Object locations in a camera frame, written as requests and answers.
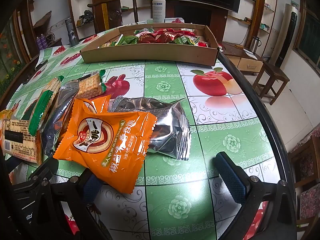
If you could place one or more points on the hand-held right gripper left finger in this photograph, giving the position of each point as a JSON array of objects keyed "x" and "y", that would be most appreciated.
[{"x": 91, "y": 186}]

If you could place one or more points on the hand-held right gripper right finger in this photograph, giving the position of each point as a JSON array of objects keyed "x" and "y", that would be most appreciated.
[{"x": 231, "y": 180}]

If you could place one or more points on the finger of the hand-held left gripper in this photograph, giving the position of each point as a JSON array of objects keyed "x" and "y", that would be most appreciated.
[{"x": 45, "y": 168}]

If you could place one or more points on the orange cracker packet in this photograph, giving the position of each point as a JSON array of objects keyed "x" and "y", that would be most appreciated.
[{"x": 17, "y": 140}]

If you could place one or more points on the orange snack packet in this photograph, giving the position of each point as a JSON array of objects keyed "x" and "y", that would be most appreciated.
[{"x": 105, "y": 140}]

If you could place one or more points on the silver foil snack packet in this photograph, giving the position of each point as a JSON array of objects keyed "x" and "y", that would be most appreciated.
[
  {"x": 53, "y": 120},
  {"x": 167, "y": 120}
]

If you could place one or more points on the green striped cracker packet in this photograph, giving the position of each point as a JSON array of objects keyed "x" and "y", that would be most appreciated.
[{"x": 42, "y": 105}]

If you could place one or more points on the green-ended cracker packet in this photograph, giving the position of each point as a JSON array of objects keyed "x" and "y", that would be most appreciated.
[{"x": 88, "y": 87}]

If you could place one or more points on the cardboard tray box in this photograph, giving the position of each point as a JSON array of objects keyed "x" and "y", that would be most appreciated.
[{"x": 150, "y": 53}]

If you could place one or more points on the floral cushion chair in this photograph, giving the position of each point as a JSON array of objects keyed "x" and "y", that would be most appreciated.
[{"x": 306, "y": 160}]

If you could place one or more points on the black remote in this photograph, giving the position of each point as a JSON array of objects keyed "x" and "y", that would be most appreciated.
[{"x": 41, "y": 64}]

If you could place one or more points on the fruit print tablecloth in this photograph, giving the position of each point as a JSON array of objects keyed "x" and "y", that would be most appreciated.
[{"x": 170, "y": 85}]

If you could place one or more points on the wooden stool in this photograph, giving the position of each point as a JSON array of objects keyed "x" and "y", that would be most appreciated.
[{"x": 272, "y": 72}]

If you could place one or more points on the low wooden cabinet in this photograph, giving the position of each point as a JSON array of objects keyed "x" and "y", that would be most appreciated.
[{"x": 246, "y": 62}]

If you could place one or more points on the purple bottle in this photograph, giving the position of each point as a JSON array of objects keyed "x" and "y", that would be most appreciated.
[
  {"x": 44, "y": 42},
  {"x": 38, "y": 43}
]

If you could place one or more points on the steel kettle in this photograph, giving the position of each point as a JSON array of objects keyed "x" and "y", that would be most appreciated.
[{"x": 254, "y": 44}]

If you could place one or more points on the dark wooden sideboard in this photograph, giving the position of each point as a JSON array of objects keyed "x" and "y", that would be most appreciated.
[{"x": 43, "y": 23}]

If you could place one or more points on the white standing air conditioner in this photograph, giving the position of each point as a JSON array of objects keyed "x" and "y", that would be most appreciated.
[{"x": 288, "y": 35}]

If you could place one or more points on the green bag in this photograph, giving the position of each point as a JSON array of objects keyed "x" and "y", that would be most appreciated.
[{"x": 86, "y": 17}]

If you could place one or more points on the pile of snack packets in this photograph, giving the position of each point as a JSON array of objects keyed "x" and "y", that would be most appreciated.
[{"x": 162, "y": 36}]

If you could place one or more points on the green framed window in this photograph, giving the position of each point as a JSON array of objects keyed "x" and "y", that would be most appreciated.
[{"x": 310, "y": 37}]

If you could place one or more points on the white box with red print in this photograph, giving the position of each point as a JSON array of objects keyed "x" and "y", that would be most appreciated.
[{"x": 175, "y": 20}]

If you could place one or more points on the dark wooden chair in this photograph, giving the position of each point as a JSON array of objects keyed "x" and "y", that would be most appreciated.
[{"x": 116, "y": 12}]

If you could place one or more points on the white spray bottle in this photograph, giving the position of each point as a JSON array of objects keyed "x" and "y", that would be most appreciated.
[{"x": 158, "y": 7}]

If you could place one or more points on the flower wall decoration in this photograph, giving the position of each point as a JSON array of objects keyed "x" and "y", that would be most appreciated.
[{"x": 7, "y": 62}]

